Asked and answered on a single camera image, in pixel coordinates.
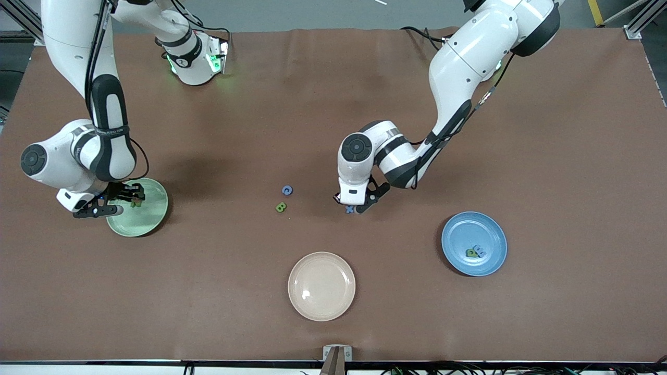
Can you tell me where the light green plate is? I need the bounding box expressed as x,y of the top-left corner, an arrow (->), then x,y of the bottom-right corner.
106,178 -> 169,238

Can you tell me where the beige plate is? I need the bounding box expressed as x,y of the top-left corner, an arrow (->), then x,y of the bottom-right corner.
288,252 -> 356,322

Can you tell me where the blue plate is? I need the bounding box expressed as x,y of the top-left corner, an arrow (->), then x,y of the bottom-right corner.
441,211 -> 508,277

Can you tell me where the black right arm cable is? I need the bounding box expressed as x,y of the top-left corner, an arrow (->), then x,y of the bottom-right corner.
86,0 -> 150,182

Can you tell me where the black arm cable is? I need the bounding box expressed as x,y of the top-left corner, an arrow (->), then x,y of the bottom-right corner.
86,0 -> 150,182
417,49 -> 516,146

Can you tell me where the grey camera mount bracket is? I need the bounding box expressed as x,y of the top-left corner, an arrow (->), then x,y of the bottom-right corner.
320,345 -> 353,375

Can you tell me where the black left base cable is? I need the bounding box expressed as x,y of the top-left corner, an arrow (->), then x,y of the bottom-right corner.
400,25 -> 449,53

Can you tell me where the black base cable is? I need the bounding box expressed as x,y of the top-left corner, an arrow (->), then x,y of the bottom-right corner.
400,25 -> 449,53
182,16 -> 232,45

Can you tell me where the aluminium extrusion frame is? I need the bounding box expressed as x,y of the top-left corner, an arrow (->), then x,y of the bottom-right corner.
623,0 -> 667,40
0,0 -> 47,46

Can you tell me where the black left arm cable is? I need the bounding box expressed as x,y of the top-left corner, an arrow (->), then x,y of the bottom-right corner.
417,49 -> 516,146

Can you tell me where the black right base cable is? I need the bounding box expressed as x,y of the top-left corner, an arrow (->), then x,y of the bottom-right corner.
182,16 -> 232,45

